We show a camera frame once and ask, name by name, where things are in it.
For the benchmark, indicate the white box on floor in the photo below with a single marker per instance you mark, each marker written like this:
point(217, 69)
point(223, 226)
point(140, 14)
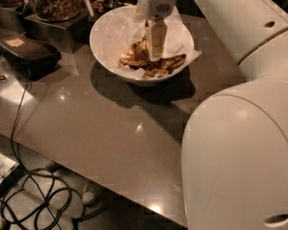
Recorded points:
point(9, 170)

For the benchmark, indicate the black device with label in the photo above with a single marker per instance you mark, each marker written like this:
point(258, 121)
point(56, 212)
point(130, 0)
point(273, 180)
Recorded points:
point(31, 58)

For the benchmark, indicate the glass jar of nuts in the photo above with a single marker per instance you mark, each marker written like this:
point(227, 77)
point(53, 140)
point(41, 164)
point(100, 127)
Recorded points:
point(56, 10)

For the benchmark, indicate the white paper liner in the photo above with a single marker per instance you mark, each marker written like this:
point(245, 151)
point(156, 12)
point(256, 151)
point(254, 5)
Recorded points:
point(119, 42)

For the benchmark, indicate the white ceramic bowl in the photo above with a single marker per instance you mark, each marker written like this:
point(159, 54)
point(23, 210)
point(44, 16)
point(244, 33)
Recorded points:
point(114, 32)

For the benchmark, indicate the banana piece front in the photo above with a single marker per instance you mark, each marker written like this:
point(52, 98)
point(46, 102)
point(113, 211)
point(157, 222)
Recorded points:
point(155, 72)

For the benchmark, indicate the ripe banana right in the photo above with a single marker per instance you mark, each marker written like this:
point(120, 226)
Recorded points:
point(171, 63)

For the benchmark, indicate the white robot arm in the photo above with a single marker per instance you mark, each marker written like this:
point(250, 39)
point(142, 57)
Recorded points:
point(234, 151)

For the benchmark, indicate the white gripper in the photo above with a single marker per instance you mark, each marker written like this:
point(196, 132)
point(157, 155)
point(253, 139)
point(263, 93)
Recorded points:
point(154, 4)

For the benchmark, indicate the dark metal stand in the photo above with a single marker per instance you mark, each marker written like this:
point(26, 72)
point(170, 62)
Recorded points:
point(67, 36)

